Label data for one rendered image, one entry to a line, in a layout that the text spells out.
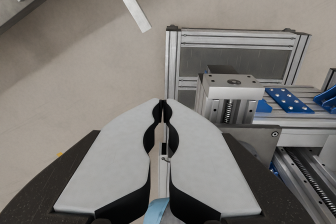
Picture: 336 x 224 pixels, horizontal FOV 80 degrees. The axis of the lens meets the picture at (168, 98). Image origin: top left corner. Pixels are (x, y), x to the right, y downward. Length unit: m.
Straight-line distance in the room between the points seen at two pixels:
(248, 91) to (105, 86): 1.28
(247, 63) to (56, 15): 1.27
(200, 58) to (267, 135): 0.83
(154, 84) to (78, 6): 0.73
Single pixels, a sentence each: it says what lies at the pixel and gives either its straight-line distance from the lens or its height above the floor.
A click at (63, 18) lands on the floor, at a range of 1.60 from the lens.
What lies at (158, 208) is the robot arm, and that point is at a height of 1.19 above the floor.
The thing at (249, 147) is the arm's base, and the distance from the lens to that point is 0.53.
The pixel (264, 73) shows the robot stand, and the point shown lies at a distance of 1.45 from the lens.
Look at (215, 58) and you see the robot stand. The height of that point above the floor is 0.21.
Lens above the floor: 1.43
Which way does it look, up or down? 62 degrees down
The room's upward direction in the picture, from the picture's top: 180 degrees clockwise
